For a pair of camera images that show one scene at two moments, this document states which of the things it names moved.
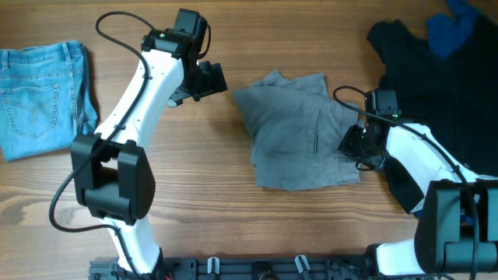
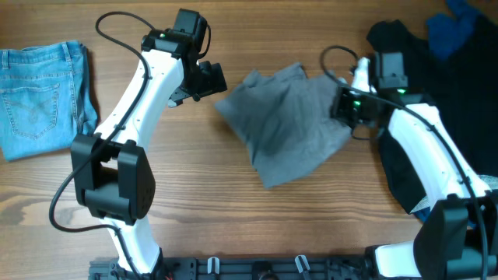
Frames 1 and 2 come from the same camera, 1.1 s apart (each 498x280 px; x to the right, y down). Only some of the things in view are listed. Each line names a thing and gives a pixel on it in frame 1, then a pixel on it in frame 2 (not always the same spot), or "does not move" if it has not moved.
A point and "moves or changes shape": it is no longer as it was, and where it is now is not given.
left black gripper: [212, 78] does not move
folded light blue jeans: [46, 99] does not move
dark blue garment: [447, 34] does not move
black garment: [456, 96] does not move
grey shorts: [296, 130] moves or changes shape
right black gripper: [353, 141] → [343, 109]
